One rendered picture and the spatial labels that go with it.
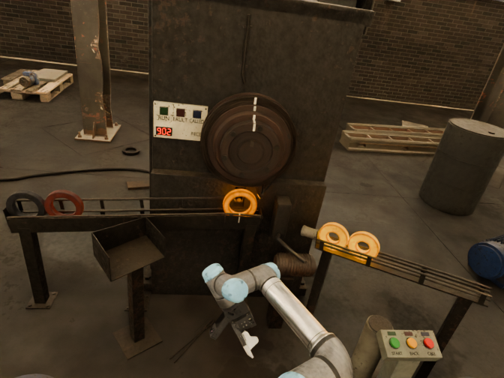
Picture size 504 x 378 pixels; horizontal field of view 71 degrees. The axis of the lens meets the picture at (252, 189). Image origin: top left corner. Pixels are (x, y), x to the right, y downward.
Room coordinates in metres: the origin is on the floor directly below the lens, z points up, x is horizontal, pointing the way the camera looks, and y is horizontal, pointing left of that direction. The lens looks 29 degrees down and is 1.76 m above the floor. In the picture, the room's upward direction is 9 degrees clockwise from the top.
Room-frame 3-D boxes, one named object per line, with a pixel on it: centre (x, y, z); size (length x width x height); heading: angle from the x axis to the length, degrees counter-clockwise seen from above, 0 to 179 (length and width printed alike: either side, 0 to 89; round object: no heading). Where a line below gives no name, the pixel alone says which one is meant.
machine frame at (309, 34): (2.06, 0.12, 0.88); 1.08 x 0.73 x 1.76; 99
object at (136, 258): (1.29, 0.52, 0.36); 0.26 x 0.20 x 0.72; 134
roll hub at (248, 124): (1.54, 0.03, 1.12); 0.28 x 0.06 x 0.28; 99
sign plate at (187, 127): (1.69, 0.40, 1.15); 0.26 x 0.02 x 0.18; 99
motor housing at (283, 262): (1.56, -0.30, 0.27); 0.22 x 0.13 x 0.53; 99
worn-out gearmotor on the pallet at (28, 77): (5.05, 3.38, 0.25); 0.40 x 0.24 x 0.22; 9
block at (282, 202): (1.69, -0.18, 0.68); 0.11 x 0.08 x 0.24; 9
